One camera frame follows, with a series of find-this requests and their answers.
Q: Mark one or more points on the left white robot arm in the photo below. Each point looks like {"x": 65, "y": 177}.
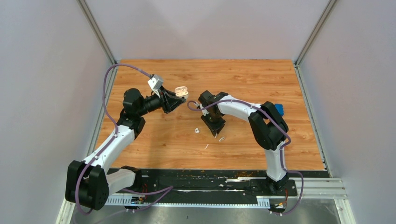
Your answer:
{"x": 88, "y": 182}

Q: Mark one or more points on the white gold earbud case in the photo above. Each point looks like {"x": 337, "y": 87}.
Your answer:
{"x": 181, "y": 92}

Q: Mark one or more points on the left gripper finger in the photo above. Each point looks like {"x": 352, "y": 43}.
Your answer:
{"x": 172, "y": 104}
{"x": 168, "y": 94}

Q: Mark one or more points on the blue object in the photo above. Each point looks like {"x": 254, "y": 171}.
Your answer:
{"x": 280, "y": 109}

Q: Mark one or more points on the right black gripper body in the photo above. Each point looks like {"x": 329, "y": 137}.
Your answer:
{"x": 215, "y": 118}

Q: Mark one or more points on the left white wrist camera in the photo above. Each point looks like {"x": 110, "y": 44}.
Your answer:
{"x": 155, "y": 83}

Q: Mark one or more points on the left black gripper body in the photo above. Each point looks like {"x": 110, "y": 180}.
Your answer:
{"x": 154, "y": 102}

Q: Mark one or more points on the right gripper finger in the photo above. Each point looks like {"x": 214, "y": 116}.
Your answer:
{"x": 210, "y": 125}
{"x": 217, "y": 127}

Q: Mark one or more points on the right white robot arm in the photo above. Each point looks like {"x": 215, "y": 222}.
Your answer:
{"x": 266, "y": 122}

